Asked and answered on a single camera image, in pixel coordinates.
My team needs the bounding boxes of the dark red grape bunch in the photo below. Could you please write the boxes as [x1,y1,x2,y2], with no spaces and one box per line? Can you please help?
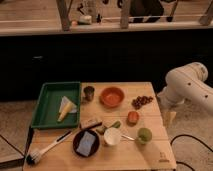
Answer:
[132,96,153,110]

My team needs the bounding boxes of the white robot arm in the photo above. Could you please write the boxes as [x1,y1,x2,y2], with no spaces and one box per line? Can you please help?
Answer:
[157,62,213,128]

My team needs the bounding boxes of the white measuring cup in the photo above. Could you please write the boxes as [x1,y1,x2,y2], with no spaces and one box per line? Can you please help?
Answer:
[103,127,132,146]

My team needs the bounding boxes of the small metal cup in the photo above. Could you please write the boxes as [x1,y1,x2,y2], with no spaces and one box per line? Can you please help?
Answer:
[83,86,95,101]

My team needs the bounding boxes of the green apple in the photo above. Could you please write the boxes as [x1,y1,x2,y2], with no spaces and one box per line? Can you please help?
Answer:
[138,128,152,144]

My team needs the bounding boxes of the red orange tomato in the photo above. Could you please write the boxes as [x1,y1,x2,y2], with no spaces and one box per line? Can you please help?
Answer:
[127,111,139,124]

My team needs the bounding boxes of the green vegetable piece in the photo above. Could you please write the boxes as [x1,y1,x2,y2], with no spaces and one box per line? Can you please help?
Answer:
[96,121,121,135]

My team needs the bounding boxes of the orange bowl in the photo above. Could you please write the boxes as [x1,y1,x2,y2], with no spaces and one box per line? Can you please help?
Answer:
[100,87,125,108]

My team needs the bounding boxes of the wooden block eraser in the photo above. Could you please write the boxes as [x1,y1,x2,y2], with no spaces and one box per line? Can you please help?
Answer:
[80,118,102,129]

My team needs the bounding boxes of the black plate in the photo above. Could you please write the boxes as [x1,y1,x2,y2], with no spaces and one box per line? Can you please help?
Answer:
[73,130,100,157]

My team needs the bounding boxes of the blue sponge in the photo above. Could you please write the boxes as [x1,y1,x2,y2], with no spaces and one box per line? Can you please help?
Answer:
[77,131,95,156]

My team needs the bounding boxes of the white cloth in tray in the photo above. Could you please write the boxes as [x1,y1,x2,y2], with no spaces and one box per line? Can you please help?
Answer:
[59,96,77,113]

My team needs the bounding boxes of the green plastic tray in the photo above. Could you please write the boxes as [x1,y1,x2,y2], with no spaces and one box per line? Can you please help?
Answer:
[31,82,81,129]

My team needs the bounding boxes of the person in dark clothes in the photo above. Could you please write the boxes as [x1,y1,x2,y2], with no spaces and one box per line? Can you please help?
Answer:
[130,0,164,23]

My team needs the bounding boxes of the small items on ledge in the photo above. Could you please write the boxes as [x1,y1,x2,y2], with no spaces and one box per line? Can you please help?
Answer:
[71,15,92,26]

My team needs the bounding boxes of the black cable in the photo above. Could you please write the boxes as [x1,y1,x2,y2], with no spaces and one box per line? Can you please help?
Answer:
[170,133,213,171]

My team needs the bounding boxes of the wooden railing post middle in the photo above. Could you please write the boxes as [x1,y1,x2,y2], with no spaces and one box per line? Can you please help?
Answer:
[120,0,131,29]

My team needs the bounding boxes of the wooden railing post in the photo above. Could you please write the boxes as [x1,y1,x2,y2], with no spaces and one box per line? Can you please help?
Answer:
[56,0,73,31]
[120,0,131,29]

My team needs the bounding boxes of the wooden railing post left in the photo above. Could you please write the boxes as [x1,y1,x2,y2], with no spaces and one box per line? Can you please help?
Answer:
[56,0,73,31]

